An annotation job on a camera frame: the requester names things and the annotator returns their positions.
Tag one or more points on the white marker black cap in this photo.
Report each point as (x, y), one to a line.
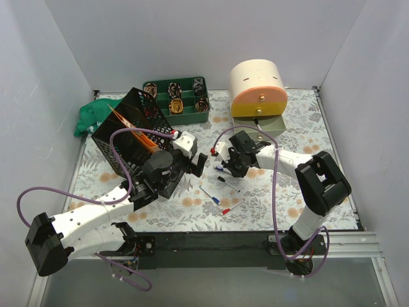
(223, 180)

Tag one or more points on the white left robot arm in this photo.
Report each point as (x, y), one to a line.
(54, 241)

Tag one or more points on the white marker red cap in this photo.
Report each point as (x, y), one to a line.
(225, 211)

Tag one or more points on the round cream drawer cabinet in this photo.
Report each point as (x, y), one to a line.
(257, 91)

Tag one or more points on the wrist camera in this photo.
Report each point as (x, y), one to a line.
(186, 143)
(221, 149)

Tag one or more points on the green cloth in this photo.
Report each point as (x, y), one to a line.
(93, 114)

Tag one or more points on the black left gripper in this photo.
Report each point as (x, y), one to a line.
(186, 164)

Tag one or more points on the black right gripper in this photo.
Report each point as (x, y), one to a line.
(235, 158)

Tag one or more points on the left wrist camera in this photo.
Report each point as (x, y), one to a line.
(186, 143)

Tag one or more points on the black mesh file organizer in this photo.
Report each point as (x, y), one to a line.
(135, 139)

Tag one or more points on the small white marker blue cap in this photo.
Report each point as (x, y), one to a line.
(221, 169)

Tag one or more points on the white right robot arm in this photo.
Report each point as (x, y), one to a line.
(322, 183)

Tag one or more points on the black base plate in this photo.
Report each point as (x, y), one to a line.
(202, 250)

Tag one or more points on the floral table mat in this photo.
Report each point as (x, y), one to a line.
(191, 209)

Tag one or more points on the green compartment tray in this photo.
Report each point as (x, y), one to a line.
(183, 101)

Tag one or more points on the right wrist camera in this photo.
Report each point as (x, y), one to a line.
(221, 149)

